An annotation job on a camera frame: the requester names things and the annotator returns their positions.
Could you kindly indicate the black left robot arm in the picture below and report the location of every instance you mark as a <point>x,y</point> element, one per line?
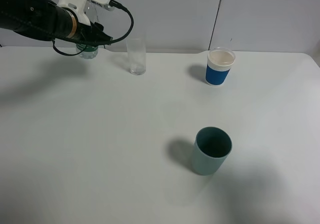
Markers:
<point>43,20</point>

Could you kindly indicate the teal plastic cup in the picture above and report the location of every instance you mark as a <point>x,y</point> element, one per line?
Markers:
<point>211,147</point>

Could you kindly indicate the tall clear drinking glass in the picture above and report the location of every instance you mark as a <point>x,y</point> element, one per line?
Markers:
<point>136,53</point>

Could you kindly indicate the clear bottle with green label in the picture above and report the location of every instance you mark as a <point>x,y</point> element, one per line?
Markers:
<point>89,52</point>

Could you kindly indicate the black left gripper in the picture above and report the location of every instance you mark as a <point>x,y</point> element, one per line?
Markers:
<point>92,33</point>

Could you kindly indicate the blue and white paper cup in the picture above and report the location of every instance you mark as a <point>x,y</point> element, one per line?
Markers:
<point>219,63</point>

